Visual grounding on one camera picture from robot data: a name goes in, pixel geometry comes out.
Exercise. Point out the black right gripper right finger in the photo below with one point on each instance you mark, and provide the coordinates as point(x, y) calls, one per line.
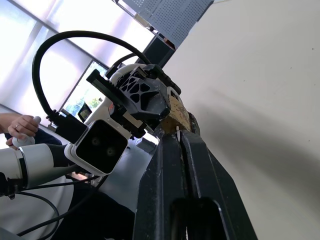
point(215, 180)

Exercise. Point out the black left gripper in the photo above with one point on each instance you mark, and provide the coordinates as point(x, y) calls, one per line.
point(112, 95)

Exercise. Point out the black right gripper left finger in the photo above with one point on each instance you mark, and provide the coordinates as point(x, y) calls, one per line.
point(155, 190)

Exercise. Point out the white handheld controller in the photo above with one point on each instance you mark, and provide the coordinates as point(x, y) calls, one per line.
point(25, 141)

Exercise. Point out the person's hand with ring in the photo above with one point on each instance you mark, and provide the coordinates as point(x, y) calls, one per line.
point(23, 126)

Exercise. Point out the person in white shirt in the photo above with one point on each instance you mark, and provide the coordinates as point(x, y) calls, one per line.
point(27, 212)

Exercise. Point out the dark metal post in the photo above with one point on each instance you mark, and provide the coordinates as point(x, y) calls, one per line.
point(157, 51)

